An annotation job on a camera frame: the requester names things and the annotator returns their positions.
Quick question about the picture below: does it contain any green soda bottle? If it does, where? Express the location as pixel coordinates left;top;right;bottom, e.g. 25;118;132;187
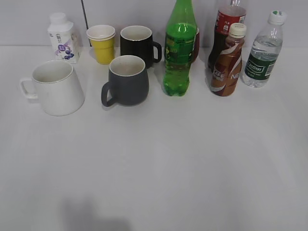
163;0;197;96

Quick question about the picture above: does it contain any white ceramic mug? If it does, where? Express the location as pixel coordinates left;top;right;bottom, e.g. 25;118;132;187
19;60;85;116

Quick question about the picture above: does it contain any grey ceramic mug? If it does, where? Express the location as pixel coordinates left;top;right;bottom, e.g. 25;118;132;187
101;55;149;107

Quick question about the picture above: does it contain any black ceramic mug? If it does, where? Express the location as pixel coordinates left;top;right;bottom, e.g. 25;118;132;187
120;25;162;68

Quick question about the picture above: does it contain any brown coffee drink bottle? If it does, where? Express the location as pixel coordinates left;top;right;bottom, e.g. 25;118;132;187
210;23;246;97

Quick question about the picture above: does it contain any white yogurt drink bottle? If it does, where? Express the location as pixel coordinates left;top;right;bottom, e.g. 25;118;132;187
48;13;80;64

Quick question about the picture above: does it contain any cola bottle red label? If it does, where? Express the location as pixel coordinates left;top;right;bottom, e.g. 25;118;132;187
207;0;246;72

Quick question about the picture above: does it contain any clear water bottle green label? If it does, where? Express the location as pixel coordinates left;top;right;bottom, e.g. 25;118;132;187
243;10;287;88

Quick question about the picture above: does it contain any black wall cable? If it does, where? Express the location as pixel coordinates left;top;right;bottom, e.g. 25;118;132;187
81;0;92;48

